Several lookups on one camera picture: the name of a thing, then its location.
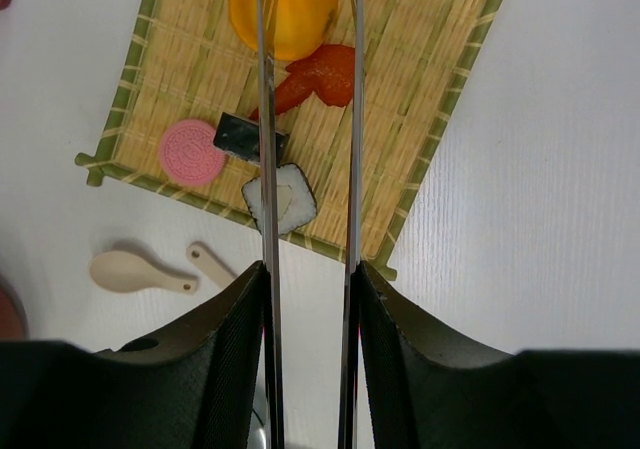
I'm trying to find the red chicken wing toy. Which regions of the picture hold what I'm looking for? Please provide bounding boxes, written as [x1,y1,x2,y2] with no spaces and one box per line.
[274,44,355,116]

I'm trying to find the grey lid with handle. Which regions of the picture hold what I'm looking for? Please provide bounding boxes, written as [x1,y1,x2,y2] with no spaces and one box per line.
[246,408,267,449]

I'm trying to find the lower pink steel pot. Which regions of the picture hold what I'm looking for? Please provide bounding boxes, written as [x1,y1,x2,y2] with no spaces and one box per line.
[0,277,28,340]

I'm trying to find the beige spoon handle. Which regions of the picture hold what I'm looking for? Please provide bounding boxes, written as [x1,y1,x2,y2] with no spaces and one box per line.
[186,242,236,290]

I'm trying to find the sushi roll white centre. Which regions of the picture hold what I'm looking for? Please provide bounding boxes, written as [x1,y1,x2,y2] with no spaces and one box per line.
[242,163,317,236]

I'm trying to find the beige spoon head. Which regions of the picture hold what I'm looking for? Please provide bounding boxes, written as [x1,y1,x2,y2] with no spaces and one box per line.
[88,250,199,295]

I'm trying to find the sushi roll orange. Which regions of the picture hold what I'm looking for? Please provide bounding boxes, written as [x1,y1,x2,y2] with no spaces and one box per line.
[213,112,260,166]

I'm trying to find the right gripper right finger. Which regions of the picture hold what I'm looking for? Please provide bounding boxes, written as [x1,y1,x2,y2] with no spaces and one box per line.
[357,263,639,448]

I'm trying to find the pink round toy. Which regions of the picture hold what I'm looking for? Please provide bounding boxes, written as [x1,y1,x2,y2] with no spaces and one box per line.
[158,119,227,187]

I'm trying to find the orange toy fruit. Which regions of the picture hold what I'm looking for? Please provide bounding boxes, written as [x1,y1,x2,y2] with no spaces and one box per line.
[229,0,339,62]

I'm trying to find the metal tongs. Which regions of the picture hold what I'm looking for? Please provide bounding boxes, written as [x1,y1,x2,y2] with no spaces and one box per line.
[243,0,364,448]

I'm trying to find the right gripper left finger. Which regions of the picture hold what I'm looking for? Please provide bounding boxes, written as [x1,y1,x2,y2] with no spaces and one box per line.
[1,263,264,448]

